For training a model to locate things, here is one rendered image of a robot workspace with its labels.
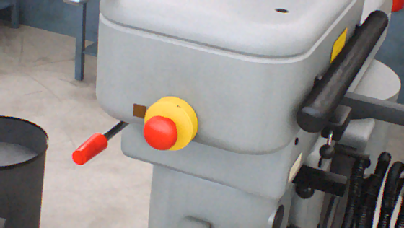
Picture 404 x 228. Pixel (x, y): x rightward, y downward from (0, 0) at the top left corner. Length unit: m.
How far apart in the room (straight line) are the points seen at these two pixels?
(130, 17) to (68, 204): 3.15
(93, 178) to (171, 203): 3.12
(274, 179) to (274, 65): 0.20
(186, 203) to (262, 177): 0.15
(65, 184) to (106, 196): 0.26
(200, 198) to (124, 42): 0.29
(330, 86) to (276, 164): 0.13
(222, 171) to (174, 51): 0.21
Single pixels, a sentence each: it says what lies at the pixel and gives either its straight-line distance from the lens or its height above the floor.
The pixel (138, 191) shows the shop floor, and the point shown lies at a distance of 4.07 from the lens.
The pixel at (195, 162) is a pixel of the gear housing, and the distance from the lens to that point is 0.96.
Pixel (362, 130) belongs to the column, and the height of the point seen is 1.52.
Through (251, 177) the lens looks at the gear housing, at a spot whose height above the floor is 1.66.
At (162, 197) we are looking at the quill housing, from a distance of 1.06.
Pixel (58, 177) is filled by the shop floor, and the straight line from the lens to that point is 4.17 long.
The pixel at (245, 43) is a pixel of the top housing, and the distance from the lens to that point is 0.77.
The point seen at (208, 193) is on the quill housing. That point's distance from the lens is 1.02.
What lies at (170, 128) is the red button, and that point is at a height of 1.77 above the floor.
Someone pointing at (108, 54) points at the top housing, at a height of 1.82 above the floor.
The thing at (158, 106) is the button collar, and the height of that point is 1.78.
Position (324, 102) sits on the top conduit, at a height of 1.80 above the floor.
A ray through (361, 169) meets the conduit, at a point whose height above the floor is 1.52.
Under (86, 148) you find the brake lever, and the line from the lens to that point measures 0.87.
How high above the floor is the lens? 2.12
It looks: 25 degrees down
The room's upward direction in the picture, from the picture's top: 7 degrees clockwise
